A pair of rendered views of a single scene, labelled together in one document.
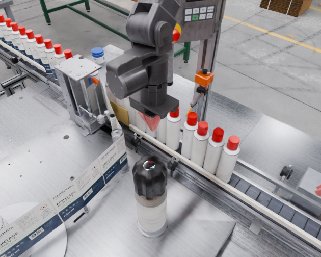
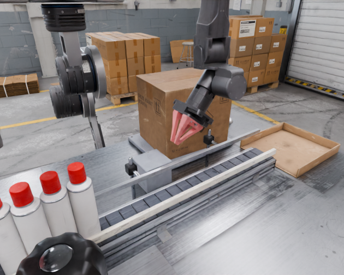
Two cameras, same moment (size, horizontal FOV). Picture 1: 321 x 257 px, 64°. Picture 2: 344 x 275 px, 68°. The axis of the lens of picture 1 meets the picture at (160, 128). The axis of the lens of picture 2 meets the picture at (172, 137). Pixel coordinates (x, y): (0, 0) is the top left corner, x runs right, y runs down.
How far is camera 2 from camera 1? 0.36 m
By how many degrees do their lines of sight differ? 60
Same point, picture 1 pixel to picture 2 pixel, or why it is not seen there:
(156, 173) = (86, 249)
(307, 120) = not seen: hidden behind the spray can
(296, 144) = (96, 161)
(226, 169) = (93, 212)
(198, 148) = (39, 227)
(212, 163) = (71, 227)
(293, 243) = (193, 208)
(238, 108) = (7, 183)
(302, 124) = not seen: hidden behind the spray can
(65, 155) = not seen: outside the picture
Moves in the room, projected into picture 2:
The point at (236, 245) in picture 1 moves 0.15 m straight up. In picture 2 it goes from (176, 264) to (176, 218)
